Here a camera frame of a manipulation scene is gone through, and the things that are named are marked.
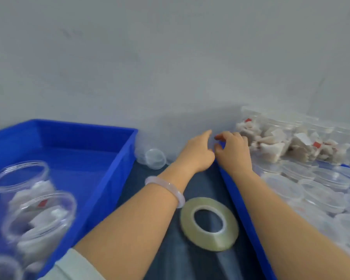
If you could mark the person's right hand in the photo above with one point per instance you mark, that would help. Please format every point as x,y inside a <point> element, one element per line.
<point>234,158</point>

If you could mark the person's left hand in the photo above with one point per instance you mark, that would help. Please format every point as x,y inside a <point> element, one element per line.
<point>194,157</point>

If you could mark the person's right thumb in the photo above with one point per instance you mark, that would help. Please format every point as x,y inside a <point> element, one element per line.
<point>218,151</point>

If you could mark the person's left fingers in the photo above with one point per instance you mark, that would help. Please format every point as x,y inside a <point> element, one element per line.
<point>203,141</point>

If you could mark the person's right forearm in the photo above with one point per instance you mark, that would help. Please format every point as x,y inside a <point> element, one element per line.
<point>283,227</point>

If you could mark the person's left forearm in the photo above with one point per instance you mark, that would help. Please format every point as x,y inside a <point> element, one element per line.
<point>134,224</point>

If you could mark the clear jar with white packets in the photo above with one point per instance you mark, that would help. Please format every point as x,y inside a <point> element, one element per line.
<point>339,148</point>
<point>307,142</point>
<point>40,227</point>
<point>275,145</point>
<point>23,183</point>
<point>250,129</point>
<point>3,269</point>

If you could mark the clear round plastic lid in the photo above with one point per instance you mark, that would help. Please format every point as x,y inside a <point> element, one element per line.
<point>155,159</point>

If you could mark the stack of clear lids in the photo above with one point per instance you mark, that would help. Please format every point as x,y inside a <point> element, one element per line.
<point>140,148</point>

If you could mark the clear adhesive tape roll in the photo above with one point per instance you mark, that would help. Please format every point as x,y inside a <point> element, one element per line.
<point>189,230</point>

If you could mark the pale sleeve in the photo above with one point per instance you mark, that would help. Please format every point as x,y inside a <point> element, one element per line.
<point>73,266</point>

